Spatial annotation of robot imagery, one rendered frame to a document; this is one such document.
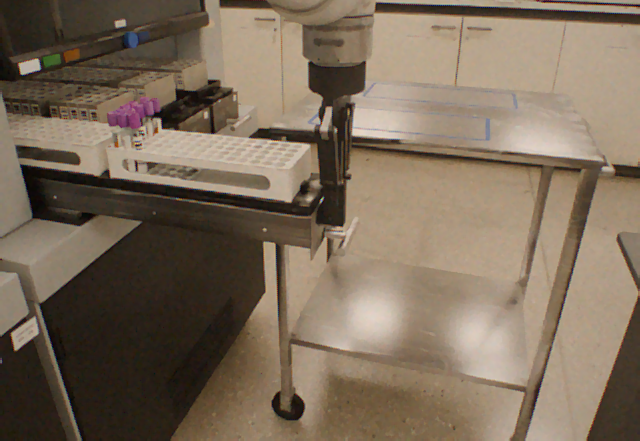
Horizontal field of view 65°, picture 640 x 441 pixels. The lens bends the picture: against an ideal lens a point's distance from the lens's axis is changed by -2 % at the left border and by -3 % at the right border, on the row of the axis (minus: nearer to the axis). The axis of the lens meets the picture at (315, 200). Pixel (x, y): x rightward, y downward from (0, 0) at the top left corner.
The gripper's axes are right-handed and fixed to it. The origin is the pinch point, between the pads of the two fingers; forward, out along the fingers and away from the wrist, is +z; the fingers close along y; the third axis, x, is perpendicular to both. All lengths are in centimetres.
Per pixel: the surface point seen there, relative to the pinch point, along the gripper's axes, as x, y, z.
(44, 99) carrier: -60, -11, -8
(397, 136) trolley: 5.1, -25.4, -2.1
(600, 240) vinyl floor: 81, -153, 80
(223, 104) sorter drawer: -39, -44, 0
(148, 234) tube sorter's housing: -39.5, -8.4, 16.6
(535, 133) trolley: 29.9, -35.1, -2.0
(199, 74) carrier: -47, -47, -6
